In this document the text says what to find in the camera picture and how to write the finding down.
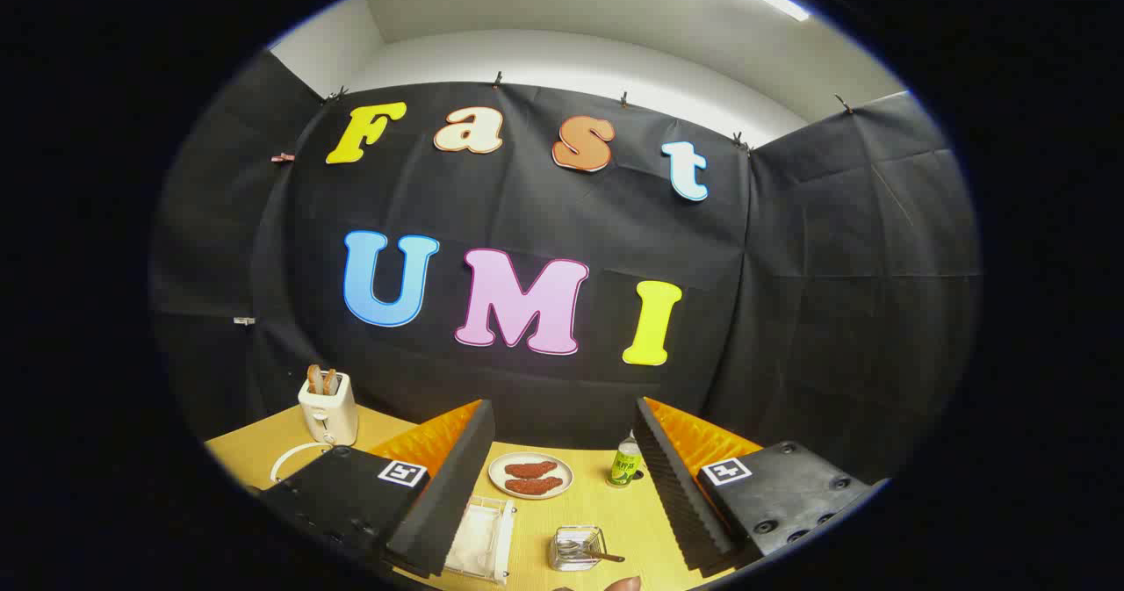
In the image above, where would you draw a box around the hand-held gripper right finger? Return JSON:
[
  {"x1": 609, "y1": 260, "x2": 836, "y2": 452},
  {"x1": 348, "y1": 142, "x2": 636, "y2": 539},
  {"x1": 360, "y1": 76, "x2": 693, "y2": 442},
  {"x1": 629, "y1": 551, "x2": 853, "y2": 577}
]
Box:
[{"x1": 634, "y1": 397, "x2": 888, "y2": 574}]

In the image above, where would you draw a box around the green label drink bottle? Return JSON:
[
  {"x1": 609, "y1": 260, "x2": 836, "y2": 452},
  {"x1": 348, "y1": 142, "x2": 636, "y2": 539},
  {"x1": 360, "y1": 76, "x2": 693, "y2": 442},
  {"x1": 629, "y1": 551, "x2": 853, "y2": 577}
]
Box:
[{"x1": 608, "y1": 433, "x2": 644, "y2": 487}]

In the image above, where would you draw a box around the silver wire basket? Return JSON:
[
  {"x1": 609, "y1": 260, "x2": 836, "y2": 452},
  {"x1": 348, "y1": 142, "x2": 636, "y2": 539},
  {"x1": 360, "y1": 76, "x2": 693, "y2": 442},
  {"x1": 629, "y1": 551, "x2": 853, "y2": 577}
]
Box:
[{"x1": 551, "y1": 526, "x2": 607, "y2": 572}]

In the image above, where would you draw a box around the white oval plate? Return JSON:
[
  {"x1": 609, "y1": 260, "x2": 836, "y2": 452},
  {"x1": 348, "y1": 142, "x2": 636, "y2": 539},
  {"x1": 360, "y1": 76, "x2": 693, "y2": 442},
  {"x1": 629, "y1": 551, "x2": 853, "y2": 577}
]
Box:
[{"x1": 488, "y1": 451, "x2": 574, "y2": 501}]

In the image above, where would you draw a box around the white toaster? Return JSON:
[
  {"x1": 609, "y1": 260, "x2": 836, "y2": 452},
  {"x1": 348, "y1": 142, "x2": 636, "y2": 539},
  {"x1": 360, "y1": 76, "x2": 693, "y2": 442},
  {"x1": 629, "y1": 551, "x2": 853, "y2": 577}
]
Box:
[{"x1": 298, "y1": 371, "x2": 359, "y2": 447}]

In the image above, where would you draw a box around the white wire dish rack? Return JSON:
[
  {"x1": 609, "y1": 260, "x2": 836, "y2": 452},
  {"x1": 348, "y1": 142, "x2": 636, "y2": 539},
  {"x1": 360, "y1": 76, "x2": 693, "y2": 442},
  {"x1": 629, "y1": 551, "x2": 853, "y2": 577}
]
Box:
[{"x1": 270, "y1": 442, "x2": 516, "y2": 585}]

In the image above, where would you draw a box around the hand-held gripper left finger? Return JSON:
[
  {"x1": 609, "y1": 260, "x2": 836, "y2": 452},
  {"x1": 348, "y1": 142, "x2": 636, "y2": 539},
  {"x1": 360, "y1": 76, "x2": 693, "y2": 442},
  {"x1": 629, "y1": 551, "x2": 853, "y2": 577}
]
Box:
[{"x1": 259, "y1": 400, "x2": 495, "y2": 579}]

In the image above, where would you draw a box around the black backdrop cloth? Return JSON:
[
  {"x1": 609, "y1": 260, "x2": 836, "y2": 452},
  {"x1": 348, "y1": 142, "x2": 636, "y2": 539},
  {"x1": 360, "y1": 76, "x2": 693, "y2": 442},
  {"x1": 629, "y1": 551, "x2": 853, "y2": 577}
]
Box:
[{"x1": 149, "y1": 47, "x2": 982, "y2": 486}]

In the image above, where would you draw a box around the spoon with brown handle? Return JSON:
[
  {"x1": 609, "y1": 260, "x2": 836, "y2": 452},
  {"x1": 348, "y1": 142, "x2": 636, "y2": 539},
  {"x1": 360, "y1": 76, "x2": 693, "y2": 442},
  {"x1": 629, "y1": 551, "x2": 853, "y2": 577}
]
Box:
[{"x1": 562, "y1": 543, "x2": 626, "y2": 564}]

